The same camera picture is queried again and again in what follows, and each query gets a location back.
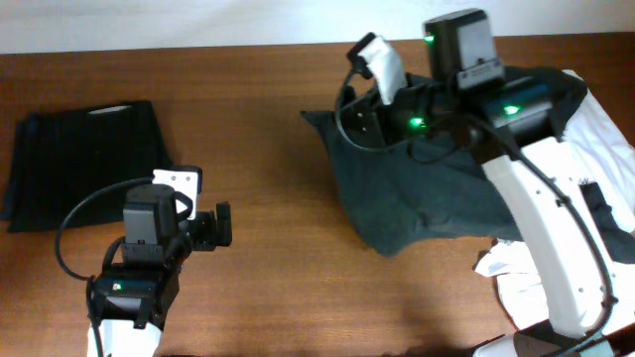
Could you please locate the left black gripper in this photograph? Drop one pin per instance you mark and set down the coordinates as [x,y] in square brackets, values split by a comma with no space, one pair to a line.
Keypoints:
[207,237]

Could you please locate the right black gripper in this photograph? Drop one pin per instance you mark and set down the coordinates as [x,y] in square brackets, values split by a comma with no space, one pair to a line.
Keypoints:
[374,124]

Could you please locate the dark green t-shirt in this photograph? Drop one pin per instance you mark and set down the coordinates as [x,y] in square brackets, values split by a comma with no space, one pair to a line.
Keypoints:
[392,202]

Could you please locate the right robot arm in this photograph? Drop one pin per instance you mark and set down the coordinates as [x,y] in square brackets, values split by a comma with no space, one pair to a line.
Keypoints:
[511,131]

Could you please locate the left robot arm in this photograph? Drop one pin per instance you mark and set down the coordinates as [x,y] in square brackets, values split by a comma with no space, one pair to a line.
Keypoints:
[128,302]

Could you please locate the folded black garment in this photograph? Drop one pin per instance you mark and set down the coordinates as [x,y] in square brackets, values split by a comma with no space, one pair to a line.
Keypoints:
[60,158]

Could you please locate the white t-shirt pile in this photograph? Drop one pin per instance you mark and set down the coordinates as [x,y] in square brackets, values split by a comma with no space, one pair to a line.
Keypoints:
[600,149]

